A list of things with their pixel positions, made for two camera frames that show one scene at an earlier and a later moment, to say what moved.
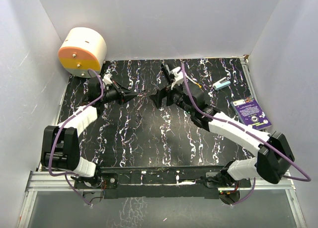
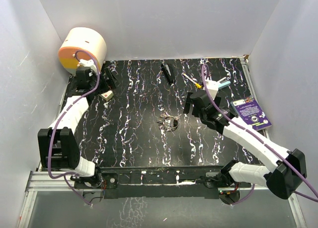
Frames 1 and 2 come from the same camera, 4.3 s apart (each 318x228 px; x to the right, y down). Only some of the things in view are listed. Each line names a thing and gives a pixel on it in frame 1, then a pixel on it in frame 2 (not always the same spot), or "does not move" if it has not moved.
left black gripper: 129,95 to 113,81
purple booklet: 250,114 does not move
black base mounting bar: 198,182 does not move
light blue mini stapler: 221,84 does not move
